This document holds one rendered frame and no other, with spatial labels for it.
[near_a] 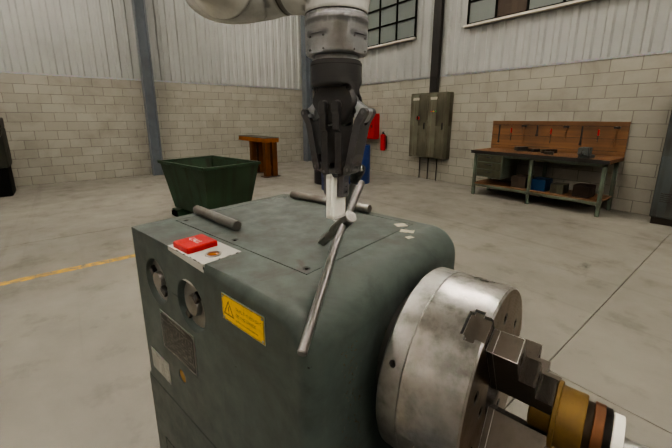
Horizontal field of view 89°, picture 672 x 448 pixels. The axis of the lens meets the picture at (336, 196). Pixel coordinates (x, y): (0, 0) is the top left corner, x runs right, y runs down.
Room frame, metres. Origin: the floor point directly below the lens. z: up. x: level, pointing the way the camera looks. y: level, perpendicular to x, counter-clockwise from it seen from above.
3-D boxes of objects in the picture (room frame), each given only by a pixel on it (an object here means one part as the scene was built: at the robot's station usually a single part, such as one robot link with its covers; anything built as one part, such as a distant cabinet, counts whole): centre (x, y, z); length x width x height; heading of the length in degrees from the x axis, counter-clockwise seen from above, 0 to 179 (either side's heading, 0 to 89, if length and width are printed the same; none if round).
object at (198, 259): (0.61, 0.25, 1.23); 0.13 x 0.08 x 0.06; 49
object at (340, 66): (0.53, 0.00, 1.53); 0.08 x 0.07 x 0.09; 50
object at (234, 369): (0.75, 0.10, 1.06); 0.59 x 0.48 x 0.39; 49
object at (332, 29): (0.53, 0.00, 1.61); 0.09 x 0.09 x 0.06
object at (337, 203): (0.53, 0.00, 1.38); 0.03 x 0.01 x 0.07; 140
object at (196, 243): (0.62, 0.27, 1.26); 0.06 x 0.06 x 0.02; 49
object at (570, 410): (0.40, -0.33, 1.08); 0.09 x 0.09 x 0.09; 49
